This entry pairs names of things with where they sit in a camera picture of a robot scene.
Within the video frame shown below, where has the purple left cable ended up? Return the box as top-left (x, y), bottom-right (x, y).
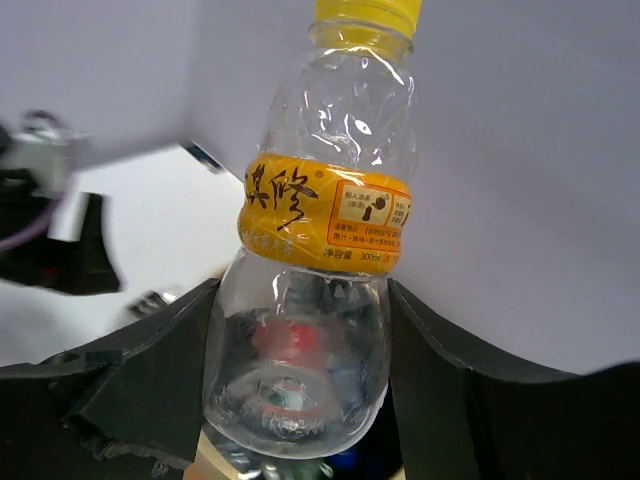
top-left (0, 110), bottom-right (71, 251)

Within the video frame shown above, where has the yellow label clear bottle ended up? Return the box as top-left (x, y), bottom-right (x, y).
top-left (202, 1), bottom-right (421, 459)

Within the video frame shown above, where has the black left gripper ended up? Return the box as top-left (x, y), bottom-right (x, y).
top-left (1, 171), bottom-right (219, 479)

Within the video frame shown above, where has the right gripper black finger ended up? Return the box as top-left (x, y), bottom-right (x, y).
top-left (389, 281), bottom-right (639, 479)

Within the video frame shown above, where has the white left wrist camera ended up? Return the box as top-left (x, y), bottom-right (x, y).
top-left (1, 110), bottom-right (91, 198)

